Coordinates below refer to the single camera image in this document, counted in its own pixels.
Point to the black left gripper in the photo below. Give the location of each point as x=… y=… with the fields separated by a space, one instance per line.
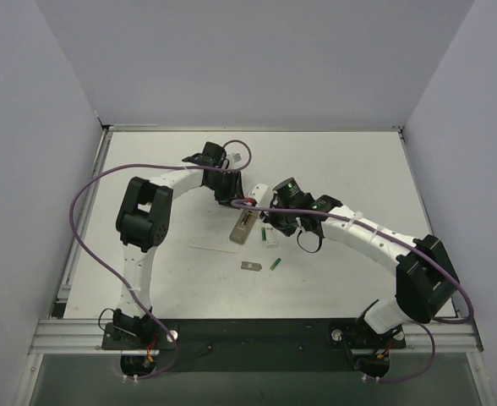
x=229 y=193

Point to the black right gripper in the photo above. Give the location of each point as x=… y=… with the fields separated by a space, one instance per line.
x=280 y=217

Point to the white remote control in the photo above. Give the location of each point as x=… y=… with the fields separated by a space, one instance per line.
x=271 y=238

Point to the small grey battery cover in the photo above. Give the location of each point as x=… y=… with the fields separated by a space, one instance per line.
x=251 y=266

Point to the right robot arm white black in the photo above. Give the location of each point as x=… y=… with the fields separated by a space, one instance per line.
x=424 y=277

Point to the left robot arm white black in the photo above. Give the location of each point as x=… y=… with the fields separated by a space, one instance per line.
x=143 y=221

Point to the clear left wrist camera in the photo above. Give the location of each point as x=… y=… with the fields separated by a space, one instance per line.
x=235 y=159

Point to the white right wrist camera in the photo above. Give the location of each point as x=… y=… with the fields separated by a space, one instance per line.
x=260 y=194

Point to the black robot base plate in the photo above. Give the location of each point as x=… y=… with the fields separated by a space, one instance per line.
x=256 y=345

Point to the aluminium table frame rail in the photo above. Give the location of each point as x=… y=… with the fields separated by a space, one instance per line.
x=425 y=278

